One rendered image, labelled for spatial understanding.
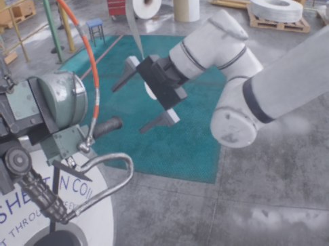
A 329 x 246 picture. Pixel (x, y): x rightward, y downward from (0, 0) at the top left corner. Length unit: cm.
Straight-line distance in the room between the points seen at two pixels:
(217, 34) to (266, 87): 17
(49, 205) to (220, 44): 50
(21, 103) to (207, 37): 40
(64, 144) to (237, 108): 36
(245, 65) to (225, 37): 7
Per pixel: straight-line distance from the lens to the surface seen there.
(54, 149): 56
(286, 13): 508
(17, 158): 51
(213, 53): 54
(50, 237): 126
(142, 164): 220
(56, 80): 58
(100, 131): 67
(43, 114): 54
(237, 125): 43
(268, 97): 41
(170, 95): 59
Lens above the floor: 169
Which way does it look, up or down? 40 degrees down
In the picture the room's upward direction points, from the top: 6 degrees counter-clockwise
